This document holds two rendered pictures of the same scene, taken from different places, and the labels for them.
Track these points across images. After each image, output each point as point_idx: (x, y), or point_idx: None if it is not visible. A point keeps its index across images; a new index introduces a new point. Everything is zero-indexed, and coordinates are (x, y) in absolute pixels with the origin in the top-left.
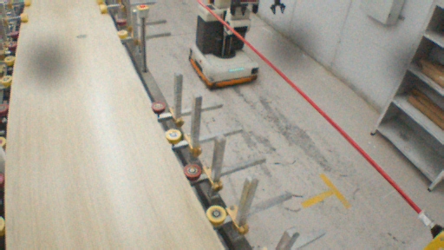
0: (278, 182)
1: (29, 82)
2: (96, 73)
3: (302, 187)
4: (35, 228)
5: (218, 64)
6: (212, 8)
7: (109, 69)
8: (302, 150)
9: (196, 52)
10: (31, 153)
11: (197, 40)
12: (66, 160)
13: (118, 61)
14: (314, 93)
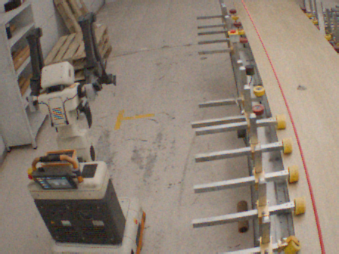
0: (157, 128)
1: (328, 57)
2: (281, 57)
3: (141, 124)
4: (299, 19)
5: (119, 202)
6: (87, 168)
7: (272, 58)
8: (110, 147)
9: (130, 234)
10: (309, 32)
11: (120, 228)
12: (291, 29)
13: (265, 63)
14: (29, 194)
